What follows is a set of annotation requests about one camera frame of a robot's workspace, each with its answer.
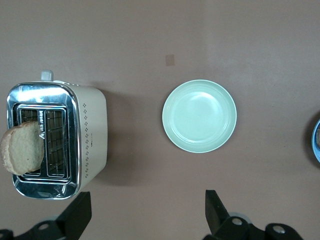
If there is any blue round plate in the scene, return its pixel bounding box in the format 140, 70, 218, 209
307, 118, 320, 165

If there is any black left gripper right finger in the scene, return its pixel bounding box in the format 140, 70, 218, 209
203, 189, 307, 240

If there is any pale green round plate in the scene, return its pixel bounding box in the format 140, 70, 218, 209
161, 79, 238, 154

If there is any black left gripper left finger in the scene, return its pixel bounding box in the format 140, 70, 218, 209
0, 191, 92, 240

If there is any cream chrome toaster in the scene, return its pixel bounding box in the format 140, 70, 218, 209
6, 70, 108, 201

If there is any round toasted bread slice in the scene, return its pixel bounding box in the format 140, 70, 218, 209
0, 120, 45, 176

